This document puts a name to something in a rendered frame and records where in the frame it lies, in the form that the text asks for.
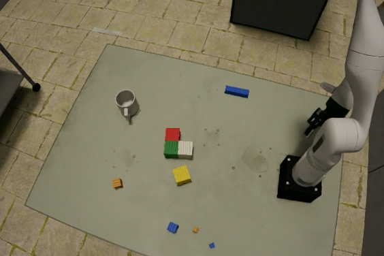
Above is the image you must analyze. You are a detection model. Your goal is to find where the red cube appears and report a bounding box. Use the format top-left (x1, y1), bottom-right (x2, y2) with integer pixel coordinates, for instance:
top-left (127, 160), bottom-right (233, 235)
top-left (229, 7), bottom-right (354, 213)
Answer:
top-left (165, 128), bottom-right (180, 141)

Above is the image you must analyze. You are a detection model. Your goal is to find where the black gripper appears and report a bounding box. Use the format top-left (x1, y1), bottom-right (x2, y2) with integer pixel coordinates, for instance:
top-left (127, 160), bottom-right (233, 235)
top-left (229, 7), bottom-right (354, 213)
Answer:
top-left (304, 96), bottom-right (350, 138)

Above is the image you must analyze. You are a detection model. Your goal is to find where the green cube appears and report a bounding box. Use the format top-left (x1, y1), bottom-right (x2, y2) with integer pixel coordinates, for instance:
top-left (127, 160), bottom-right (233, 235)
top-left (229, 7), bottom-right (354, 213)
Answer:
top-left (163, 140), bottom-right (179, 159)

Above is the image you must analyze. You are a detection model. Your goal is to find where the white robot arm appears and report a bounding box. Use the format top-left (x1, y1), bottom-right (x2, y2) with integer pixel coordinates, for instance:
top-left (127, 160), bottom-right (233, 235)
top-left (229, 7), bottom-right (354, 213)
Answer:
top-left (292, 0), bottom-right (384, 187)

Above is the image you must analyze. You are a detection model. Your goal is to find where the grey mug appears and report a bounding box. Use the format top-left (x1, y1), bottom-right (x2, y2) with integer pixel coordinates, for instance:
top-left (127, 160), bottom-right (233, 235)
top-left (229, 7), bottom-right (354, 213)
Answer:
top-left (115, 89), bottom-right (139, 121)

